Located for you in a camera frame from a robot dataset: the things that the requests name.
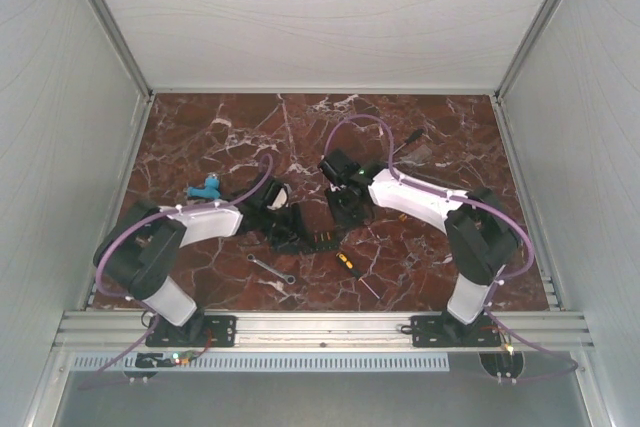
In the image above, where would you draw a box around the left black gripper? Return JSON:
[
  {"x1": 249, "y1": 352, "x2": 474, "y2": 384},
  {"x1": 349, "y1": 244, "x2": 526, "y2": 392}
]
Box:
[{"x1": 258, "y1": 203, "x2": 315, "y2": 256}]

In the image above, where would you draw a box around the black fuse box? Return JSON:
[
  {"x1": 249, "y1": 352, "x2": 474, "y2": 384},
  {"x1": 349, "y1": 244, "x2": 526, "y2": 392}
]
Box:
[{"x1": 271, "y1": 231, "x2": 341, "y2": 255}]

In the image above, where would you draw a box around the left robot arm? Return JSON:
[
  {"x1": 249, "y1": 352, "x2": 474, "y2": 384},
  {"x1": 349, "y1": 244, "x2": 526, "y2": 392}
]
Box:
[{"x1": 93, "y1": 176, "x2": 309, "y2": 345}]

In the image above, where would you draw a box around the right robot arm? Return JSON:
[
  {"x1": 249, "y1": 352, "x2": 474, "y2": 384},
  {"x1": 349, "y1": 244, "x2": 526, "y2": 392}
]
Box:
[{"x1": 318, "y1": 149, "x2": 521, "y2": 347}]

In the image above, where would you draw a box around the silver combination wrench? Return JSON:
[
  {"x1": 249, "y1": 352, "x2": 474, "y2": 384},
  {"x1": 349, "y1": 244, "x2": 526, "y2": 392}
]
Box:
[{"x1": 247, "y1": 254, "x2": 296, "y2": 285}]

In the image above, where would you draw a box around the yellow black screwdriver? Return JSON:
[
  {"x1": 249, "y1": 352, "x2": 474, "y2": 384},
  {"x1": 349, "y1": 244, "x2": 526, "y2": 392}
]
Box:
[{"x1": 336, "y1": 252, "x2": 362, "y2": 280}]

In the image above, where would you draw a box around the blue plastic part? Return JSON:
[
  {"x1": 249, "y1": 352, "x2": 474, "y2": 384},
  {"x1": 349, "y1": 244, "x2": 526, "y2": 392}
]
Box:
[{"x1": 186, "y1": 174, "x2": 221, "y2": 201}]

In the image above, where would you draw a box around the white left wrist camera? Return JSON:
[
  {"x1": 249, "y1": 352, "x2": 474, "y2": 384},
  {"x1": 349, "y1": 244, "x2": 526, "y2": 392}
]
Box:
[{"x1": 267, "y1": 184, "x2": 290, "y2": 211}]

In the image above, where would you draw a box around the black handled screwdriver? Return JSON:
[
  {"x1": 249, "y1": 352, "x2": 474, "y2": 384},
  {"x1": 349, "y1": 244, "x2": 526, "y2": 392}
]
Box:
[{"x1": 396, "y1": 128, "x2": 424, "y2": 151}]

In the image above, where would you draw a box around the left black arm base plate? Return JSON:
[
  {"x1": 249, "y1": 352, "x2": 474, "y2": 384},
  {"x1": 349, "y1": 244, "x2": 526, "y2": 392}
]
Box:
[{"x1": 145, "y1": 313, "x2": 237, "y2": 348}]

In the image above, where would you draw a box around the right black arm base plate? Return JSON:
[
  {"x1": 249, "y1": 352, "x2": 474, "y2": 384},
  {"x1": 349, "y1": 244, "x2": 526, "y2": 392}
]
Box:
[{"x1": 400, "y1": 312, "x2": 502, "y2": 348}]

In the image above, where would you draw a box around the light blue slotted cable duct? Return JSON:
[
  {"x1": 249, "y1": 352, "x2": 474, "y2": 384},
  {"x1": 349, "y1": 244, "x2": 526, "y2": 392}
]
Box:
[{"x1": 68, "y1": 352, "x2": 450, "y2": 373}]

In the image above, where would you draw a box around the aluminium front rail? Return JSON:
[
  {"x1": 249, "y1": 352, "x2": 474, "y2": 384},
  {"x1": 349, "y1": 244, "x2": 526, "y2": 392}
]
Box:
[{"x1": 53, "y1": 310, "x2": 594, "y2": 353}]

